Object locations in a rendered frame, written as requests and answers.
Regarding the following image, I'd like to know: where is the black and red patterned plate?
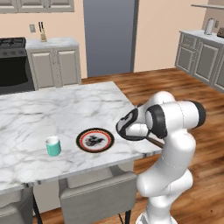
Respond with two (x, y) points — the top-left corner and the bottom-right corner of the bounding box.
(75, 127), (116, 154)

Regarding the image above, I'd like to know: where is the white marble dining table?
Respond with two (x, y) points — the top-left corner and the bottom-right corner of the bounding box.
(0, 80), (163, 215)

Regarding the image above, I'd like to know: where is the teal cup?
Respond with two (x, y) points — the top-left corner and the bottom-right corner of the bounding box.
(45, 136), (62, 158)

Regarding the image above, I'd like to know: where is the beige base cupboard run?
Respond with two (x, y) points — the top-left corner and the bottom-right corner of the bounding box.
(25, 37), (83, 91)

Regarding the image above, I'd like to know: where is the grey door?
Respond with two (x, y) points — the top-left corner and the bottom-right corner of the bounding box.
(82, 0), (140, 79)

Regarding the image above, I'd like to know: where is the grey upholstered chair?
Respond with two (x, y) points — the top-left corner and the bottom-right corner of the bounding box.
(0, 186), (44, 224)
(58, 170), (138, 224)

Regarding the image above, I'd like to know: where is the wooden knife block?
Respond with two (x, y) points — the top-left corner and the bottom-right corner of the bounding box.
(38, 21), (48, 43)

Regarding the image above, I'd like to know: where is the grey base cupboard run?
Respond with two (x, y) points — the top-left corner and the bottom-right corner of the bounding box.
(174, 29), (224, 95)

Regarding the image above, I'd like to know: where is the black stove with oven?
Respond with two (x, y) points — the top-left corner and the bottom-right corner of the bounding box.
(0, 37), (36, 95)

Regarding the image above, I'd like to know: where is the white kettle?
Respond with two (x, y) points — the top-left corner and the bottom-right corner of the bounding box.
(204, 17), (216, 36)

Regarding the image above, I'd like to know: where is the beige wall cupboard run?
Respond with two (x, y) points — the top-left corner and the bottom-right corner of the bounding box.
(0, 0), (75, 15)

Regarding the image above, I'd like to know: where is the grey wall shelf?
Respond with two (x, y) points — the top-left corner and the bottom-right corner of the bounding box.
(191, 3), (224, 11)

